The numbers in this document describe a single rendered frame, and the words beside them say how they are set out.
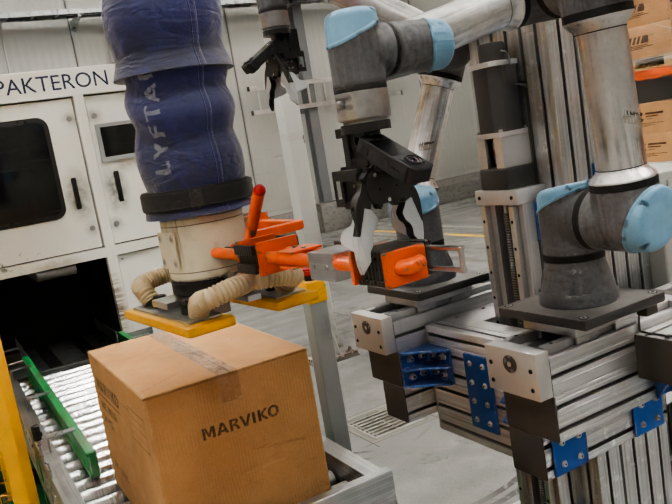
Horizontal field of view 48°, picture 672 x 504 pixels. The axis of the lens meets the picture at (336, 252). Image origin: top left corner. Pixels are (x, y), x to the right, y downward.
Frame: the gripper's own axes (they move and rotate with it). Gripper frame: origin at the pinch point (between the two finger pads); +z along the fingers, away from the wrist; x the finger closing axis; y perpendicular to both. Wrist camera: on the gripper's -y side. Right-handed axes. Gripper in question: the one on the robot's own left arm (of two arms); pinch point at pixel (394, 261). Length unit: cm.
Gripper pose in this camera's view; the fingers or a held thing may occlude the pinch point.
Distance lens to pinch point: 107.2
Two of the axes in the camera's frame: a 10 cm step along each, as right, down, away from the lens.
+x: -8.0, 2.1, -5.5
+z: 1.5, 9.8, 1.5
